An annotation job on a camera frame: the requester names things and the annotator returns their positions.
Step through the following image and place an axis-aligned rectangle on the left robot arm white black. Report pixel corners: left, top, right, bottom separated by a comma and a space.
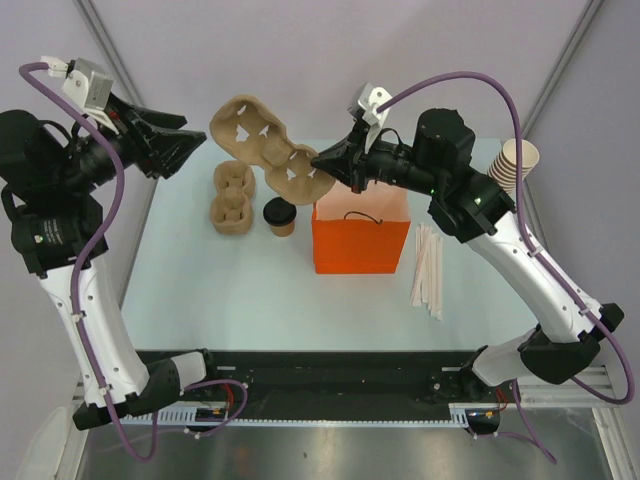
1, 95, 221, 430

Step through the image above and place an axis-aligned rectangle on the black coffee cup lid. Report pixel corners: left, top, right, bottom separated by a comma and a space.
263, 197, 297, 227

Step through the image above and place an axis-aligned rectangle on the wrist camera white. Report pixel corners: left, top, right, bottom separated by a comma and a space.
348, 83, 392, 153
40, 56, 117, 132

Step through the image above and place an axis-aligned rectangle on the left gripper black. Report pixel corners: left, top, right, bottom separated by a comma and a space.
56, 92, 205, 192

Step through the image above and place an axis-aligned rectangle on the single pulp cup carrier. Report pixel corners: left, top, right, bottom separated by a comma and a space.
209, 95, 335, 206

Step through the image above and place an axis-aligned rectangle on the single brown paper cup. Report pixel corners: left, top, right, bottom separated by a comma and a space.
270, 220, 295, 238

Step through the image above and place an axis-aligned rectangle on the bundle of wrapped straws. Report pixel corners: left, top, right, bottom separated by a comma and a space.
410, 223, 444, 321

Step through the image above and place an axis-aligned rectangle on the stack of paper cups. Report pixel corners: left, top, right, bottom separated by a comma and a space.
487, 138, 540, 194

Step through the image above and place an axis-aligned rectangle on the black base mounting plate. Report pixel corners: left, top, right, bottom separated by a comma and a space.
204, 350, 509, 422

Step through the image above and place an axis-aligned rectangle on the orange paper bag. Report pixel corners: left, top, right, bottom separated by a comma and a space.
311, 181, 411, 274

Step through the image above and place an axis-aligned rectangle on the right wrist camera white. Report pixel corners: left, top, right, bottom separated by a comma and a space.
348, 83, 392, 153

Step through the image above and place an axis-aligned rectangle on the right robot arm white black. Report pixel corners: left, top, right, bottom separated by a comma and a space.
312, 109, 624, 401

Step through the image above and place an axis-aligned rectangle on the aluminium rail frame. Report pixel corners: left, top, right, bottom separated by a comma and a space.
519, 376, 639, 479

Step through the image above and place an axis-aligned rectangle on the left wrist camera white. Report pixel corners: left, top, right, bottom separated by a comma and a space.
40, 56, 117, 132

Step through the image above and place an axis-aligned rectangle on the brown pulp cup carrier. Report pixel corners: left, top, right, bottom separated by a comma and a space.
209, 160, 256, 235

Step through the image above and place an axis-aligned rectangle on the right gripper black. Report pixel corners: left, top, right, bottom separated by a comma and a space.
311, 120, 444, 197

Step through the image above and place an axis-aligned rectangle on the white cable duct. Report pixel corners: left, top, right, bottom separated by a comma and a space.
119, 403, 471, 429

